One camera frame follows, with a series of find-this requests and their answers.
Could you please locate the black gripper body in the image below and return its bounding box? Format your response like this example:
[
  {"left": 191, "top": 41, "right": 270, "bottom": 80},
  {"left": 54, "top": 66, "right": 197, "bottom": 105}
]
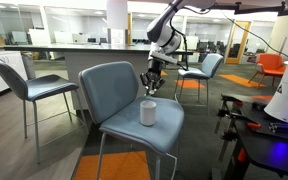
[{"left": 140, "top": 59, "right": 165, "bottom": 90}]

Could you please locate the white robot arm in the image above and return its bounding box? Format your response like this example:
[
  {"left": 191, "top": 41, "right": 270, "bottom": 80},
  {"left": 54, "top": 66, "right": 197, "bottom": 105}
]
[{"left": 147, "top": 0, "right": 288, "bottom": 123}]

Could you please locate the white cup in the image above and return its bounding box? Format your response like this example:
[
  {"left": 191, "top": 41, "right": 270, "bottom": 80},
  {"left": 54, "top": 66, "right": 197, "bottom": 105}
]
[{"left": 140, "top": 100, "right": 157, "bottom": 126}]

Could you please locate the blue padded chair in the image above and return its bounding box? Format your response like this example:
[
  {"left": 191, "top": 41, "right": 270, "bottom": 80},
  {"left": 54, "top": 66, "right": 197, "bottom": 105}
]
[
  {"left": 78, "top": 61, "right": 184, "bottom": 180},
  {"left": 0, "top": 58, "right": 82, "bottom": 164}
]

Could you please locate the white round pillar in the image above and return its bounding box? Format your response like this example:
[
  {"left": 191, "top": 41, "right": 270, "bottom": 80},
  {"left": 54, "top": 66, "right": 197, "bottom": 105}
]
[{"left": 106, "top": 0, "right": 128, "bottom": 45}]

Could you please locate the grey kitchen counter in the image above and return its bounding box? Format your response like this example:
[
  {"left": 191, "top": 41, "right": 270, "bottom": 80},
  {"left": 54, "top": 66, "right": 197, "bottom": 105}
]
[{"left": 3, "top": 43, "right": 195, "bottom": 111}]

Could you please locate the black robot cart table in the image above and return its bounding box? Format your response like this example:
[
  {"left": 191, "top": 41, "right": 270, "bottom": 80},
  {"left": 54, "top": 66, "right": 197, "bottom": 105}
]
[{"left": 214, "top": 94, "right": 288, "bottom": 180}]

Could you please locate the orange armchair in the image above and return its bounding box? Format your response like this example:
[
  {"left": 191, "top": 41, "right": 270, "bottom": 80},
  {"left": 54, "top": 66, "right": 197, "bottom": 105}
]
[{"left": 249, "top": 53, "right": 286, "bottom": 88}]

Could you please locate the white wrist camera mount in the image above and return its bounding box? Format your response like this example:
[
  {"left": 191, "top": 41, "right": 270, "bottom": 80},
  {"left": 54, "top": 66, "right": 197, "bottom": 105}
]
[{"left": 150, "top": 51, "right": 178, "bottom": 65}]

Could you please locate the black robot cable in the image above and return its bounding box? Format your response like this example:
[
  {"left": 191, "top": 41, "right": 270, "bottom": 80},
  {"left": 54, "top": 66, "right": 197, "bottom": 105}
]
[{"left": 168, "top": 0, "right": 190, "bottom": 71}]

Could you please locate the orange handled clamp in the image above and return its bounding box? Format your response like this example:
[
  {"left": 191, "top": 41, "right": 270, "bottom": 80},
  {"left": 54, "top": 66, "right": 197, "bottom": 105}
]
[
  {"left": 219, "top": 132, "right": 247, "bottom": 162},
  {"left": 218, "top": 110, "right": 261, "bottom": 129}
]

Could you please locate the black camera mount rail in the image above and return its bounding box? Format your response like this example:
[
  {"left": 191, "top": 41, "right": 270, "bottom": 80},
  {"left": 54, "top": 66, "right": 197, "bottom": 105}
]
[{"left": 211, "top": 1, "right": 288, "bottom": 16}]

